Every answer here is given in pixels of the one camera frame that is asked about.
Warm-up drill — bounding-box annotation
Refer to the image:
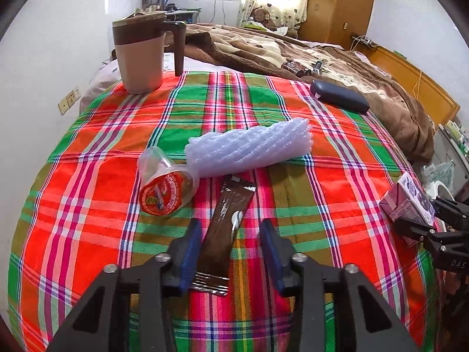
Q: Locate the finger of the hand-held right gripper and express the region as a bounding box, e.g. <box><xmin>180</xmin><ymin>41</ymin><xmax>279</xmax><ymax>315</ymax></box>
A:
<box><xmin>430</xmin><ymin>197</ymin><xmax>469</xmax><ymax>229</ymax></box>
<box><xmin>394</xmin><ymin>216</ymin><xmax>447</xmax><ymax>246</ymax></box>

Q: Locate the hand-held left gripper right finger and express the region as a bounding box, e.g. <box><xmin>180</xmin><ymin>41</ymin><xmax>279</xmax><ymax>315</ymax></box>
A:
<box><xmin>259</xmin><ymin>220</ymin><xmax>418</xmax><ymax>352</ymax></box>

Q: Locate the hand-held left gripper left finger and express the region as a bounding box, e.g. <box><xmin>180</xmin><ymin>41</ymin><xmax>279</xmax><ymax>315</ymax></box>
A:
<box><xmin>47</xmin><ymin>219</ymin><xmax>204</xmax><ymax>352</ymax></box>

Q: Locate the purple juice carton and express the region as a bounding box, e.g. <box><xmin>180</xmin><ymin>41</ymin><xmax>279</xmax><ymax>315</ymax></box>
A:
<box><xmin>379</xmin><ymin>173</ymin><xmax>438</xmax><ymax>246</ymax></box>

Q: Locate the white bin with plastic bag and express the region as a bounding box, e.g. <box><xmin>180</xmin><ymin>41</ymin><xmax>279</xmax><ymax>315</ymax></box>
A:
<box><xmin>421</xmin><ymin>153</ymin><xmax>457</xmax><ymax>206</ymax></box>

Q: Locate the brown cutlery packet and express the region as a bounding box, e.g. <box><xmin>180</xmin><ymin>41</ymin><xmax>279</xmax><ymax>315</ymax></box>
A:
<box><xmin>191</xmin><ymin>175</ymin><xmax>257</xmax><ymax>297</ymax></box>

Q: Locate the clear cup with red lid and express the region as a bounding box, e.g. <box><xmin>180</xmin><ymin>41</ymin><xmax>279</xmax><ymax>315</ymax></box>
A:
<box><xmin>137</xmin><ymin>146</ymin><xmax>200</xmax><ymax>216</ymax></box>

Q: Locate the cluttered side table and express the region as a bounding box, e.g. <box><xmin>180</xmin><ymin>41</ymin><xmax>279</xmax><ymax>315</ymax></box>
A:
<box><xmin>438</xmin><ymin>118</ymin><xmax>469</xmax><ymax>177</ymax></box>

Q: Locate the white bubble wrap roll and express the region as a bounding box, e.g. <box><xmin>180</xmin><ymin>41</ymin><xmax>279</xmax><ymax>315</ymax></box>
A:
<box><xmin>184</xmin><ymin>119</ymin><xmax>315</xmax><ymax>177</ymax></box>

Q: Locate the plaid bed cloth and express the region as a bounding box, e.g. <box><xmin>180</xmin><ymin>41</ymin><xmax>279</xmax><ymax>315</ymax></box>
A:
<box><xmin>7</xmin><ymin>70</ymin><xmax>446</xmax><ymax>352</ymax></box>

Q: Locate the brown fleece blanket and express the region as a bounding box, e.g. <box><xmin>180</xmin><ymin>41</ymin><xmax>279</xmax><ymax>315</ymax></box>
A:
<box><xmin>163</xmin><ymin>23</ymin><xmax>436</xmax><ymax>165</ymax></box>

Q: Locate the wooden headboard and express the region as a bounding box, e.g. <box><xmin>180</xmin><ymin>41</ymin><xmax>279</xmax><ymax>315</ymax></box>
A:
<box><xmin>352</xmin><ymin>42</ymin><xmax>460</xmax><ymax>127</ymax></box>

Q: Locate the dark blue glasses case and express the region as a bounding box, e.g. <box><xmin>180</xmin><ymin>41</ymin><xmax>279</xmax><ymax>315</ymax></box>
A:
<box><xmin>310</xmin><ymin>79</ymin><xmax>370</xmax><ymax>114</ymax></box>

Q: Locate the small dark bottle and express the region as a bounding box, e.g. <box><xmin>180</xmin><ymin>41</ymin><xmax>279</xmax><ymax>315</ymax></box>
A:
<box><xmin>281</xmin><ymin>60</ymin><xmax>312</xmax><ymax>77</ymax></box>

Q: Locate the brown lidded pitcher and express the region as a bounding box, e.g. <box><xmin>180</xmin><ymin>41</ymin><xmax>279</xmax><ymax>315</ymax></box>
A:
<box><xmin>112</xmin><ymin>11</ymin><xmax>187</xmax><ymax>95</ymax></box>

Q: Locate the wooden wardrobe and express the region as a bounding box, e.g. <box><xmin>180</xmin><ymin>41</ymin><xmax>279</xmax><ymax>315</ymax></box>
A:
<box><xmin>298</xmin><ymin>0</ymin><xmax>378</xmax><ymax>46</ymax></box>

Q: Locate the cluttered desk shelf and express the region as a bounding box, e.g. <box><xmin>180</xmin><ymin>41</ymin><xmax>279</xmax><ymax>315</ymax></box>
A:
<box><xmin>135</xmin><ymin>2</ymin><xmax>201</xmax><ymax>24</ymax></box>

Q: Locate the brown teddy bear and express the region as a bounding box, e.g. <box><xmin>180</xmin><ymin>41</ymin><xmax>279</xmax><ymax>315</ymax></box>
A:
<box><xmin>248</xmin><ymin>6</ymin><xmax>279</xmax><ymax>30</ymax></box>

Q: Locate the beige wall socket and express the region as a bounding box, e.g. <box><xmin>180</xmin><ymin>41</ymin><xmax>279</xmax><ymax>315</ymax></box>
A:
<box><xmin>58</xmin><ymin>86</ymin><xmax>81</xmax><ymax>115</ymax></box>

